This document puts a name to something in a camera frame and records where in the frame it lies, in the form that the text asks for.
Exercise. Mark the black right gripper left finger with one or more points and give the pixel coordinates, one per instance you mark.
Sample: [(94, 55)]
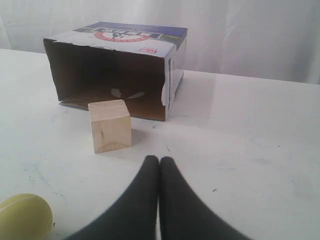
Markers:
[(133, 215)]

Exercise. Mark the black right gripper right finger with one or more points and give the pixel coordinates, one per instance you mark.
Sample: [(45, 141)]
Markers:
[(183, 215)]

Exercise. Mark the yellow ball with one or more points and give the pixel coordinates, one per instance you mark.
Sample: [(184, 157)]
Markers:
[(25, 216)]

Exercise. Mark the light wooden cube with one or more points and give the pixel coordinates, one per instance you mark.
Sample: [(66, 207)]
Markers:
[(110, 125)]

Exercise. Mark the blue white cardboard box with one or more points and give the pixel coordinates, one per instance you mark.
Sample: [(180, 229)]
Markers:
[(139, 64)]

